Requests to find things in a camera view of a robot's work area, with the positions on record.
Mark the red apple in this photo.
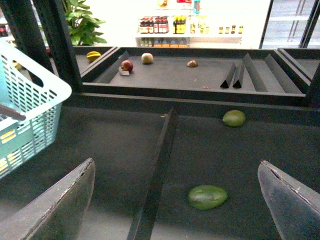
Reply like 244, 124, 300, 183
120, 60, 134, 72

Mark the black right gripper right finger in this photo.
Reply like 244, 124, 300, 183
257, 160, 320, 240

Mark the black triangular divider left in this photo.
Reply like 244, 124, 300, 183
220, 61, 236, 89

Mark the black back display tray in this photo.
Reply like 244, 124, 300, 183
75, 46, 311, 106

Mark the black triangular divider right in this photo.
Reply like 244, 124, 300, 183
232, 61, 245, 89

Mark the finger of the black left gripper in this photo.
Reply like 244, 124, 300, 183
0, 104, 26, 121

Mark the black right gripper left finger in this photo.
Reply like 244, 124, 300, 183
0, 158, 96, 240

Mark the brown fruit on shelf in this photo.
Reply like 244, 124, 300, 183
187, 60, 198, 68

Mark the green potted plant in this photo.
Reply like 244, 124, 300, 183
61, 0, 107, 46

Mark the light blue plastic basket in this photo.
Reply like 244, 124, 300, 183
0, 40, 72, 178

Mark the white shelf with bottles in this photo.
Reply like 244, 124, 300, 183
135, 0, 244, 48

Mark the black triangular divider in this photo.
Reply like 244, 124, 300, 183
220, 61, 236, 89
232, 61, 245, 89

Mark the black fruit display shelf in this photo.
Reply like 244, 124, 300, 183
0, 93, 320, 240

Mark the pale peach fruit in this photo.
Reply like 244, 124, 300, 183
141, 52, 154, 65

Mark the yellow starfruit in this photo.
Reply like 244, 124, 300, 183
86, 51, 102, 63

